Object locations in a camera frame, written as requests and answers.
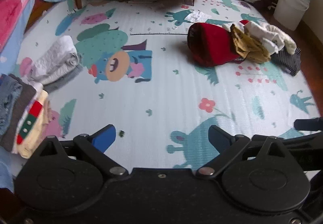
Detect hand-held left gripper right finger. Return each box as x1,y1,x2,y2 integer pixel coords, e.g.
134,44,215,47
195,125,288,178

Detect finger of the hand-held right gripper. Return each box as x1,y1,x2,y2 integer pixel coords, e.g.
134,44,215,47
294,117,323,132
281,131,323,156

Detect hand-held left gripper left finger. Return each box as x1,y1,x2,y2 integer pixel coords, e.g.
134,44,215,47
38,124,128,177

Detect red knit sweater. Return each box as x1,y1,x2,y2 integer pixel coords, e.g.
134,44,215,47
187,22,246,67

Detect dark grey ribbed garment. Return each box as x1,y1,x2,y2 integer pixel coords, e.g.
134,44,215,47
271,47,302,77

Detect folded grey garment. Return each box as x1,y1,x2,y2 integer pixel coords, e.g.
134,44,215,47
44,64,84,93

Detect printed cartoon play mat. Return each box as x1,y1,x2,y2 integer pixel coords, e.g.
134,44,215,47
0,0,323,181

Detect cream garment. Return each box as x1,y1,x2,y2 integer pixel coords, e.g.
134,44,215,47
266,25,297,55

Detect folded grey-brown garment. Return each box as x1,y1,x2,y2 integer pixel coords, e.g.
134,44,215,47
0,75,38,152

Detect mustard yellow garment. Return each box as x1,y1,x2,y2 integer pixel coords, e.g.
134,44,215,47
230,23,272,64

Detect folded white knit garment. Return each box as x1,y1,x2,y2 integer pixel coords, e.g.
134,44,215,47
28,35,80,86

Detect folded denim jeans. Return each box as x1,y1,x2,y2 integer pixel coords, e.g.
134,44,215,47
0,74,23,139

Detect white bucket teal lid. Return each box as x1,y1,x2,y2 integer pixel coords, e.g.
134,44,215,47
273,0,315,31

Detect small white cloth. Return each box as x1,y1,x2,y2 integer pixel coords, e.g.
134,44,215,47
188,11,212,24

